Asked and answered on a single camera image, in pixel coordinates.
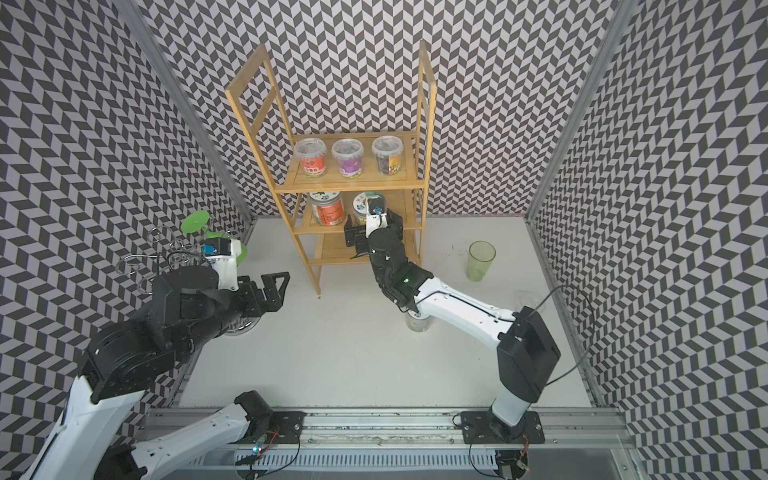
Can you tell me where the green plastic wine glass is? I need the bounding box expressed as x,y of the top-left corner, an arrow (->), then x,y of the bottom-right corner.
181,210 -> 248,265

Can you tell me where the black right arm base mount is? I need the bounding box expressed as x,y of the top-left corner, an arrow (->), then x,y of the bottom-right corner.
458,410 -> 545,446

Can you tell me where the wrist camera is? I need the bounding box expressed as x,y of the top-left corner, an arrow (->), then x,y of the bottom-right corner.
365,196 -> 388,237
201,236 -> 242,291

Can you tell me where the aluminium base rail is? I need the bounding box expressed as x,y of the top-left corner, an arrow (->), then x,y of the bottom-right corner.
138,408 -> 648,479

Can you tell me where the small clear seed jar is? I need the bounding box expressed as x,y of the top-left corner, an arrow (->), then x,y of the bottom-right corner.
372,135 -> 404,176

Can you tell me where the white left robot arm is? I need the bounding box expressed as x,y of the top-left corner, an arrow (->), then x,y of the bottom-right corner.
22,265 -> 290,479

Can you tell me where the right aluminium corner post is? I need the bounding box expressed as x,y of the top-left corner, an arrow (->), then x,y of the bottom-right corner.
525,0 -> 639,223

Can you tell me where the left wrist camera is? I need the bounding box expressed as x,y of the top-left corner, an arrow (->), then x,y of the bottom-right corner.
201,236 -> 242,291

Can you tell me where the sunflower seed container yellow label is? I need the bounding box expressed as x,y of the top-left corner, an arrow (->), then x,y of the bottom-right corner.
352,191 -> 382,225

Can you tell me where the green translucent plastic cup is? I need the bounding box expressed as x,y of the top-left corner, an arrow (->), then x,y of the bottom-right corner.
467,240 -> 497,282

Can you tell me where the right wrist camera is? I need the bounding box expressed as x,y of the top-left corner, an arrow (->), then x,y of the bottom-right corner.
365,196 -> 388,237

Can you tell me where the small purple seed jar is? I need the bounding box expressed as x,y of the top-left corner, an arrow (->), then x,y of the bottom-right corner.
332,139 -> 364,178

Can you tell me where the red tomato seed container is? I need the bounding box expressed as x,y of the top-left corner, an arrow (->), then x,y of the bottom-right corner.
293,138 -> 327,178

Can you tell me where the wooden three-tier shelf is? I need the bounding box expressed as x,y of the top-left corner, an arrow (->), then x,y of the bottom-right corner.
225,40 -> 438,294

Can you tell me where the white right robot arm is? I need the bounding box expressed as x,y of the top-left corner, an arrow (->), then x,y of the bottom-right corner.
344,210 -> 561,438

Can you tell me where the carrot seed container red label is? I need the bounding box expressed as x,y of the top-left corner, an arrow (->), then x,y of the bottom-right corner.
308,191 -> 346,226

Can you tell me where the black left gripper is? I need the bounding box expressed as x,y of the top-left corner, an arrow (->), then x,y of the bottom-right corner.
181,271 -> 290,356

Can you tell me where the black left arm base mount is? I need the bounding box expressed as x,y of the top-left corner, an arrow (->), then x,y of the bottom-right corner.
238,410 -> 306,446

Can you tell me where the left aluminium corner post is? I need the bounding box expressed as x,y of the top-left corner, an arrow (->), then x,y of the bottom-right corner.
112,0 -> 254,226

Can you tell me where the aluminium corner post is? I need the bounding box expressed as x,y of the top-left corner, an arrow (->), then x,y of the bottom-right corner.
525,0 -> 639,223
112,0 -> 254,226

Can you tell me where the chrome wire glass rack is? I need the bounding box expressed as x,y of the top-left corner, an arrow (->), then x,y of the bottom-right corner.
117,222 -> 236,295

